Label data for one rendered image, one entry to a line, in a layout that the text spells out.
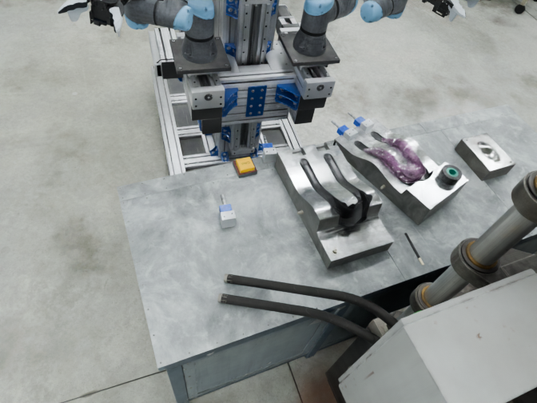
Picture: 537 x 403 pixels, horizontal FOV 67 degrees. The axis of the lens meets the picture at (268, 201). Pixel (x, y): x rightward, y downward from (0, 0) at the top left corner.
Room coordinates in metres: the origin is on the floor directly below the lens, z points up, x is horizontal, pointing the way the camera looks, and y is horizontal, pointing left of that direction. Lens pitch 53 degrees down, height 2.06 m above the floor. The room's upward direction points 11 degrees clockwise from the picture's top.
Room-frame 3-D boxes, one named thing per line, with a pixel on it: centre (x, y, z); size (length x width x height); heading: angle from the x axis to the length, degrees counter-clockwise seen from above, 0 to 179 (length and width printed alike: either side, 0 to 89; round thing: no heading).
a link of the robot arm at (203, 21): (1.47, 0.41, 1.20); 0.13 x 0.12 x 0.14; 89
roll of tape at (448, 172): (1.17, -0.69, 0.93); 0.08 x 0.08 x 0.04
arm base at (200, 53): (1.47, 0.41, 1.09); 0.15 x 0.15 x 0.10
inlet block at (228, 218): (0.86, 0.15, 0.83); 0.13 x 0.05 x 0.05; 24
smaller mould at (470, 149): (1.42, -0.92, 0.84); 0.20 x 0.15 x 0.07; 31
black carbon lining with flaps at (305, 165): (1.01, -0.24, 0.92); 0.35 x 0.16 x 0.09; 31
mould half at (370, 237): (0.99, -0.24, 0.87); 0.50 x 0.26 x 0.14; 31
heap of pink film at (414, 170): (1.25, -0.49, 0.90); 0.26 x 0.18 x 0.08; 48
